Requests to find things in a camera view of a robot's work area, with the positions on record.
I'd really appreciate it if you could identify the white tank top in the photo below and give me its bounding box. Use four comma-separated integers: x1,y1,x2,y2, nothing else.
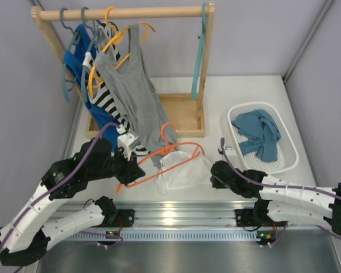
155,151,213,195

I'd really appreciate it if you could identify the orange plastic hanger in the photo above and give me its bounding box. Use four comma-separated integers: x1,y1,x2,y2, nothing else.
115,122,205,196

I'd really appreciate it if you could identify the grey tank top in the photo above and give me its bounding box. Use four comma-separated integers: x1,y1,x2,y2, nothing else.
94,23,169,152

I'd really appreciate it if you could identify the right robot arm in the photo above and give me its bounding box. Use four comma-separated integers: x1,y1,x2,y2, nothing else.
210,161,341,237

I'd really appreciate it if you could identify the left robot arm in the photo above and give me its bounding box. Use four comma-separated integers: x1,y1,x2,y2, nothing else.
0,133,145,267

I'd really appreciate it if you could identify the yellow plastic hanger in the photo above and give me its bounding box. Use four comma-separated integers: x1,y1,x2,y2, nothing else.
88,6,156,98

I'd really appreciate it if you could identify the teal hanger right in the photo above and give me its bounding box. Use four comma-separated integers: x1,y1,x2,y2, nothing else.
191,3,207,100

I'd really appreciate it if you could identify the grey-blue hanger far left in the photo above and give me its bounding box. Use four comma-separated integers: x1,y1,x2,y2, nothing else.
60,7,81,102

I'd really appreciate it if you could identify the grey-blue hanger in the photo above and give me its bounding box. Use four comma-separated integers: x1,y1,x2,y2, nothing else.
81,7,103,109
60,7,81,102

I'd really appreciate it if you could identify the blue tank top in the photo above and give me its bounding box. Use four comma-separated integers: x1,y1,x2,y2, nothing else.
63,23,126,148

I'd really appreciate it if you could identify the black white striped top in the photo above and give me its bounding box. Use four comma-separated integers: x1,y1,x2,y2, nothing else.
89,23,150,156

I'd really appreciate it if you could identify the white plastic laundry basket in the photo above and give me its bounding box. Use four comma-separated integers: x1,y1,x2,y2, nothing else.
227,102,299,175

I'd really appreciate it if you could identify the teal blue garment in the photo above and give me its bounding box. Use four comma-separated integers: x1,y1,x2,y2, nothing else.
231,109,281,163

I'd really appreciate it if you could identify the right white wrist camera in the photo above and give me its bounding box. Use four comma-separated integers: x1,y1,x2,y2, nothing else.
218,146,237,156

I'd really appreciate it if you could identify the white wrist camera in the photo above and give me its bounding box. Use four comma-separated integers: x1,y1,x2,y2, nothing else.
117,125,140,161
218,146,237,156

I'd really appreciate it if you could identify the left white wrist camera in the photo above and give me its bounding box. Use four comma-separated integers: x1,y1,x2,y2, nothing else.
117,125,140,161

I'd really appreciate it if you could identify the aluminium mounting rail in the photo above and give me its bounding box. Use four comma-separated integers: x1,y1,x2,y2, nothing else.
53,200,302,230

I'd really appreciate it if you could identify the slotted cable duct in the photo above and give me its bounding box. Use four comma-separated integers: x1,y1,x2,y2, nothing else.
68,229,272,242

